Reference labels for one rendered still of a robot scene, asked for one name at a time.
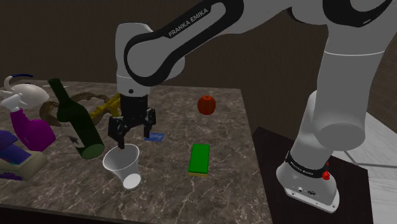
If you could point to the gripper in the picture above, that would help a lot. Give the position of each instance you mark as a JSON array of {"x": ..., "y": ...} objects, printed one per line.
[{"x": 134, "y": 108}]

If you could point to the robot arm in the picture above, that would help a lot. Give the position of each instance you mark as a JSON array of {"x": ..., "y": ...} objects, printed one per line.
[{"x": 338, "y": 77}]

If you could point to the blue card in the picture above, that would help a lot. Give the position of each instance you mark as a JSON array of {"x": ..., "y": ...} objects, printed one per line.
[{"x": 156, "y": 136}]

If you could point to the yellow tool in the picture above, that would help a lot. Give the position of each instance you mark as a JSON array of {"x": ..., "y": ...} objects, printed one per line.
[{"x": 107, "y": 107}]

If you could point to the white paper cup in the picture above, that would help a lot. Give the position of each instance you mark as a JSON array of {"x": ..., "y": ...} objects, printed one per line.
[{"x": 123, "y": 164}]

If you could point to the dark green wine bottle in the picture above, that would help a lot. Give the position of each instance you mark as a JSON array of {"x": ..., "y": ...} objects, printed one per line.
[{"x": 77, "y": 121}]

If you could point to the green sponge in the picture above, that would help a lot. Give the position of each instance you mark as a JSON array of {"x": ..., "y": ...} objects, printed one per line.
[{"x": 199, "y": 158}]

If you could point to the red apple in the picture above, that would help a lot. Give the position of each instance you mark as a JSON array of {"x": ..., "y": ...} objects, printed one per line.
[{"x": 206, "y": 104}]

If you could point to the brown curved bowl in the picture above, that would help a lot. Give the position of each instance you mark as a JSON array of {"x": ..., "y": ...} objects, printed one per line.
[{"x": 49, "y": 111}]

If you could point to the purple spray bottle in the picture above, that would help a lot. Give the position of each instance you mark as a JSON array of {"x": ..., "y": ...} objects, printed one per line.
[{"x": 31, "y": 131}]

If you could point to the white watering can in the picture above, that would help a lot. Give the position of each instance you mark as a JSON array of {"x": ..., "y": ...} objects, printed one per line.
[{"x": 26, "y": 93}]

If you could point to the beige box with purple print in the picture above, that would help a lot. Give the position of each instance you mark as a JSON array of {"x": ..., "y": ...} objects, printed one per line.
[{"x": 21, "y": 159}]

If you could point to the dark robot stand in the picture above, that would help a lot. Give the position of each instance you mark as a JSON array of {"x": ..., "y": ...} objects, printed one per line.
[{"x": 313, "y": 192}]

